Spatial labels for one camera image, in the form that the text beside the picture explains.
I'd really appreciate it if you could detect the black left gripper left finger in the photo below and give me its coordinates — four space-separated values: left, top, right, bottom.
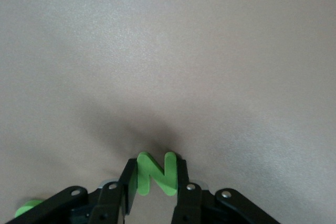
5 157 139 224

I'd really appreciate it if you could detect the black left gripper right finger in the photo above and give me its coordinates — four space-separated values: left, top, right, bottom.
172 158 279 224

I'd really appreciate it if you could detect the green foam letter B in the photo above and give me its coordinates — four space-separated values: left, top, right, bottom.
14 199 45 219

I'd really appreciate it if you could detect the green foam letter N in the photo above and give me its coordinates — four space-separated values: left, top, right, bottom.
136 151 177 197

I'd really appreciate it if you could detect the brown table cover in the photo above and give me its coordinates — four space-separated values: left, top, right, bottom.
0 0 336 224

